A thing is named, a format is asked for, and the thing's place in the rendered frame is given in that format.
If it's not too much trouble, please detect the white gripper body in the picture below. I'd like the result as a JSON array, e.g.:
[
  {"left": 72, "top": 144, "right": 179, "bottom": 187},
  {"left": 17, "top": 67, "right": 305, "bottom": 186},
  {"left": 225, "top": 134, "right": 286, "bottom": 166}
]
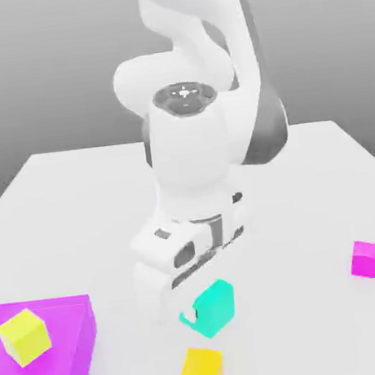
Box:
[{"left": 127, "top": 223, "right": 258, "bottom": 329}]

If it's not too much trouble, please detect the small teal cube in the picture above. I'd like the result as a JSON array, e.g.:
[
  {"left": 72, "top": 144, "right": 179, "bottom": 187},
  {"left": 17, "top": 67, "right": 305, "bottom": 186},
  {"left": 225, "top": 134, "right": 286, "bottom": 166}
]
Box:
[{"left": 174, "top": 276, "right": 240, "bottom": 343}]

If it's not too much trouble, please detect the small orange cube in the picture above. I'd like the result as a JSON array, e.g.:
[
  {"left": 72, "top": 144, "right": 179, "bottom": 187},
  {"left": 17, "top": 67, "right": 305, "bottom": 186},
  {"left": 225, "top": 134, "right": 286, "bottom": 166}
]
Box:
[{"left": 176, "top": 344, "right": 226, "bottom": 375}]

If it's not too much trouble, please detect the small yellow cube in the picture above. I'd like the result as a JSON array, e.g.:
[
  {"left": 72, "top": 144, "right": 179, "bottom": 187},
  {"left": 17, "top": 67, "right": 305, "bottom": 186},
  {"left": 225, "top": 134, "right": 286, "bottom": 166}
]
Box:
[{"left": 0, "top": 305, "right": 54, "bottom": 371}]

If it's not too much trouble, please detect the small magenta cube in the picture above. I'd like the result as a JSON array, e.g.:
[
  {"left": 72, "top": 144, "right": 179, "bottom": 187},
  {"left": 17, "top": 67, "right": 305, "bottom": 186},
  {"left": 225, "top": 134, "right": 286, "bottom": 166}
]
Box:
[{"left": 346, "top": 238, "right": 375, "bottom": 282}]

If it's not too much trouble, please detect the large magenta box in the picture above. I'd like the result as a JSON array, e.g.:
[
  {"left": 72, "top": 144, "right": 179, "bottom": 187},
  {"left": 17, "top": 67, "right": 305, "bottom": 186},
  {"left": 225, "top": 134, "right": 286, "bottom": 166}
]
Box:
[{"left": 0, "top": 293, "right": 103, "bottom": 375}]

